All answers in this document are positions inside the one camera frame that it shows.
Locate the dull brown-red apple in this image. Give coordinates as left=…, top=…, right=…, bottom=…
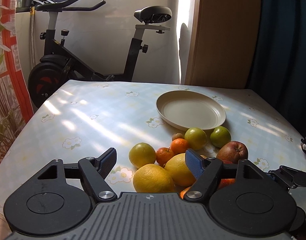
left=216, top=141, right=249, bottom=164

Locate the large yellow lemon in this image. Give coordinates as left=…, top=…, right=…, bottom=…
left=133, top=164, right=175, bottom=193
left=164, top=153, right=196, bottom=187

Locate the green apple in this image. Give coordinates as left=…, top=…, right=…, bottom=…
left=184, top=127, right=207, bottom=151
left=210, top=126, right=231, bottom=148

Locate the small brown fruit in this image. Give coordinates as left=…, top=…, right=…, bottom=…
left=171, top=133, right=184, bottom=141

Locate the orange tangerine with stem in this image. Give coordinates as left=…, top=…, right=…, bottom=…
left=156, top=147, right=175, bottom=167

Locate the round yellow-green citrus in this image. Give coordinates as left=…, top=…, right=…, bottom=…
left=129, top=142, right=156, bottom=168

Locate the large yellow lemon front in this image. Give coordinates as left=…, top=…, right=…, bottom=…
left=133, top=164, right=175, bottom=193

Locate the bright red apple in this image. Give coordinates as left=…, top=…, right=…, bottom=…
left=218, top=160, right=236, bottom=190

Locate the orange tangerine front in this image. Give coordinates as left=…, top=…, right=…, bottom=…
left=179, top=187, right=190, bottom=199

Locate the beige round plate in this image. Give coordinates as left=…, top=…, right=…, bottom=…
left=156, top=90, right=226, bottom=131

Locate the floral red curtain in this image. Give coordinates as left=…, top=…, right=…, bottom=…
left=0, top=0, right=33, bottom=163

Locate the dark blue curtain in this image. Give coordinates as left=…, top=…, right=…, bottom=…
left=246, top=0, right=306, bottom=136

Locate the black exercise bike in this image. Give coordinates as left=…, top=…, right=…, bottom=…
left=28, top=0, right=173, bottom=107

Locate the wooden wardrobe panel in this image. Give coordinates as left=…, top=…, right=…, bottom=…
left=184, top=0, right=261, bottom=89

